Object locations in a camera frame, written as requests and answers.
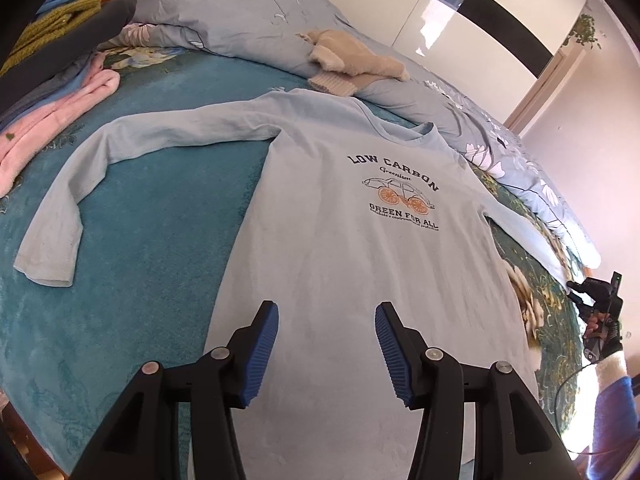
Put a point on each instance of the person's right hand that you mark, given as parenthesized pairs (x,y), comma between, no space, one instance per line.
(607,335)

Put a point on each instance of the blue-grey floral duvet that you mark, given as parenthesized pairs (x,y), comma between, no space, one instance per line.
(225,15)

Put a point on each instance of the green knitted garment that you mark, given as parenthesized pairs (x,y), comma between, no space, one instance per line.
(55,22)

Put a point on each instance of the grey-blue garment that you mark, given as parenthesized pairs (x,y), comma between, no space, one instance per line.
(55,82)

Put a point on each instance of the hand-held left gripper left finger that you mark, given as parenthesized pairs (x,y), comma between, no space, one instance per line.
(260,355)

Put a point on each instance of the green wall plant decoration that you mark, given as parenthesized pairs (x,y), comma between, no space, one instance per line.
(587,30)

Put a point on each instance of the beige fluffy garment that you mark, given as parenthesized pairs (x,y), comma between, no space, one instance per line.
(350,60)

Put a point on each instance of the person's right forearm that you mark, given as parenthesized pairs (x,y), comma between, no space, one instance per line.
(617,410)

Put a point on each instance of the white glossy wardrobe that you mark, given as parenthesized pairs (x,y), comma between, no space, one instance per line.
(475,35)

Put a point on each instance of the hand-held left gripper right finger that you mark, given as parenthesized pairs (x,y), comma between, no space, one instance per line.
(392,355)

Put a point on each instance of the teal bed blanket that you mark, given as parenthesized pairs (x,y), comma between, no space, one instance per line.
(150,285)

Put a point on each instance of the pink fluffy garment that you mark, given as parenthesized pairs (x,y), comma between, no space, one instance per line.
(45,120)

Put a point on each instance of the light blue long-sleeve shirt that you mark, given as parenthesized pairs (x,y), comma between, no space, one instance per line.
(360,280)

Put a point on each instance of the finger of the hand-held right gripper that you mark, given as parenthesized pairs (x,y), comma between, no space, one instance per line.
(575,291)

